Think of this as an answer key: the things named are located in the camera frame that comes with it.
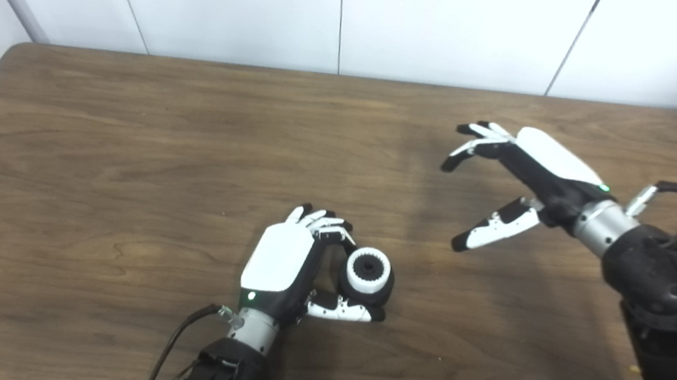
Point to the round black part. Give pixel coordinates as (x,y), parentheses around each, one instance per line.
(386,286)

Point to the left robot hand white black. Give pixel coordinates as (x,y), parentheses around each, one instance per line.
(281,259)

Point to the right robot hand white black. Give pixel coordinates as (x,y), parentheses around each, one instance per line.
(555,162)

